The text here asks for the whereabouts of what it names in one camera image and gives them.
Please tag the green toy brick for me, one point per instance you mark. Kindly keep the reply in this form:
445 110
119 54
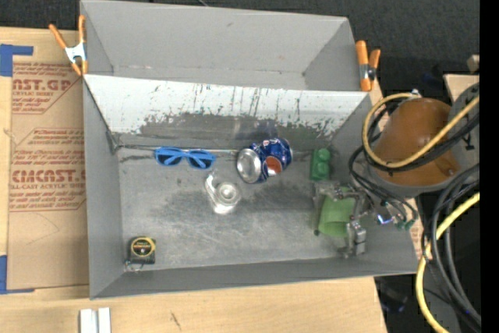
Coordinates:
320 165

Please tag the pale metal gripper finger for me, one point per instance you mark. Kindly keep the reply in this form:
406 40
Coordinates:
358 239
331 191

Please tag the blue sunglasses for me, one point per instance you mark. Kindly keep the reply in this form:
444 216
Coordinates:
171 156

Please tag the grey metal bin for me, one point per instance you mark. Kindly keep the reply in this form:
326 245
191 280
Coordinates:
187 222

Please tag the brown cardboard board red print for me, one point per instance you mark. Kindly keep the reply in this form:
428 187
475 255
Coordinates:
47 152

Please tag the light green plastic cup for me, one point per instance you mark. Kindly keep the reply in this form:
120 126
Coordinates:
333 216

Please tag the blue soda can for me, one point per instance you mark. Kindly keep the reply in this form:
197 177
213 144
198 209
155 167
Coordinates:
278 152

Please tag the black and yellow tape measure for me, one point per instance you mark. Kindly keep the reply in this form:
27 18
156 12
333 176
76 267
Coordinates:
142 249

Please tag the clear glass cup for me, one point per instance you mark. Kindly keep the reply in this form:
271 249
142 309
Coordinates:
224 195

